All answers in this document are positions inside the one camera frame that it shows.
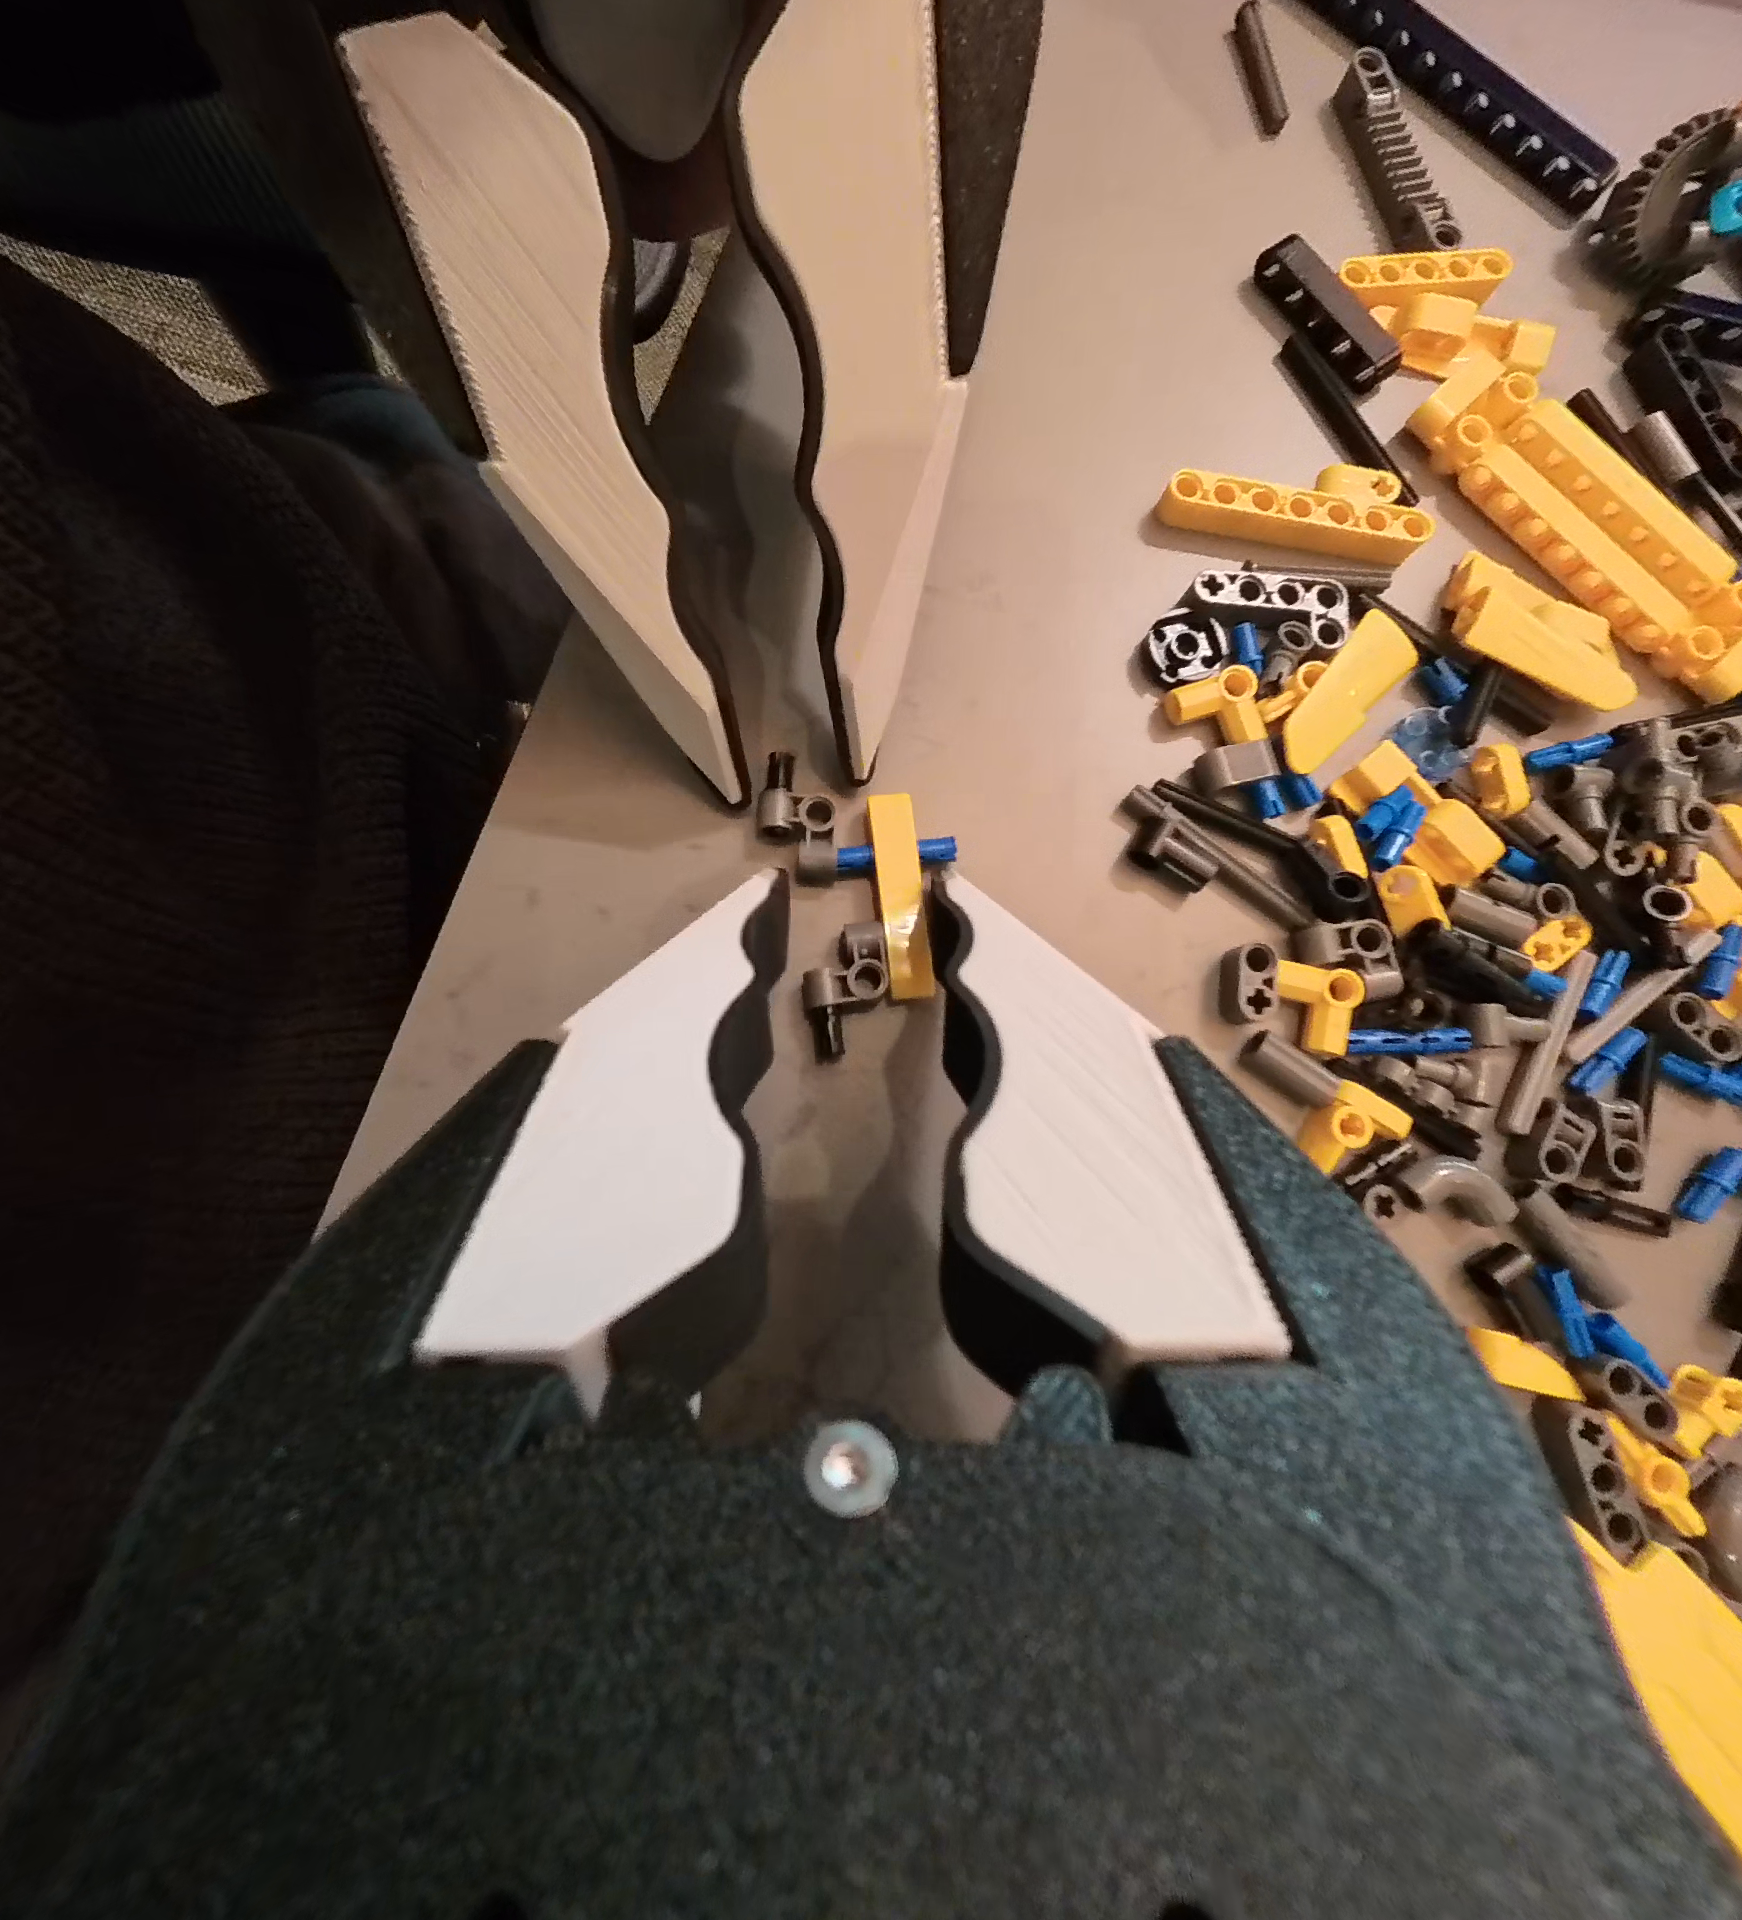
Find yellow short beam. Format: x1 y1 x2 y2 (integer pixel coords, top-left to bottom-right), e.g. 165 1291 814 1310
864 793 940 1002

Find partly built toy vehicle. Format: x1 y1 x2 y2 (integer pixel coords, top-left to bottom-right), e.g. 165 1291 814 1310
1583 67 1742 304

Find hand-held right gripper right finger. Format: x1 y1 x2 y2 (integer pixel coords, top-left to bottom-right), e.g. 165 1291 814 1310
928 871 1292 1392

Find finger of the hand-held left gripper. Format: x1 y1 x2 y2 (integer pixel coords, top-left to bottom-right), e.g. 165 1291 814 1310
337 23 753 812
725 0 974 786

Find pile of plastic building pieces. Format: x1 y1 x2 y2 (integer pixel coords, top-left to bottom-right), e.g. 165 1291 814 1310
1123 233 1742 1594

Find black beam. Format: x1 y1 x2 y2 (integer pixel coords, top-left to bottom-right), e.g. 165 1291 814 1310
1253 233 1405 396

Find dark grey pin connector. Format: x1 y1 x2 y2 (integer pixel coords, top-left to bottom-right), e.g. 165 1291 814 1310
754 750 846 892
803 922 891 1061

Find black office chair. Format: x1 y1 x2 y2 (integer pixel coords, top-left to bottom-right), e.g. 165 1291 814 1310
0 0 408 392

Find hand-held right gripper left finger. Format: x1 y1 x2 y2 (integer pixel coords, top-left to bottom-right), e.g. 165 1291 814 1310
416 867 792 1424

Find grey gear rack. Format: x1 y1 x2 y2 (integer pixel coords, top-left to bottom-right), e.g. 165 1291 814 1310
1333 48 1465 249

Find large yellow curved panel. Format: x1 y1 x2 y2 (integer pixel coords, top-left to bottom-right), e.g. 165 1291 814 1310
1567 1524 1742 1920

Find person's black sweater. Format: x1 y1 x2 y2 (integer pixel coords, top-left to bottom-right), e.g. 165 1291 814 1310
0 120 514 1788

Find person's dark trousers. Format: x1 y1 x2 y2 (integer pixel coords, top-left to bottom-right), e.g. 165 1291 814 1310
249 375 573 723

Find long dark blue beam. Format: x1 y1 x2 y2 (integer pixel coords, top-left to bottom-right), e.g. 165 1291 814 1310
1299 0 1623 220

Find short dark axle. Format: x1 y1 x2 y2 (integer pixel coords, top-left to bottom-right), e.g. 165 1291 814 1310
1229 0 1291 136

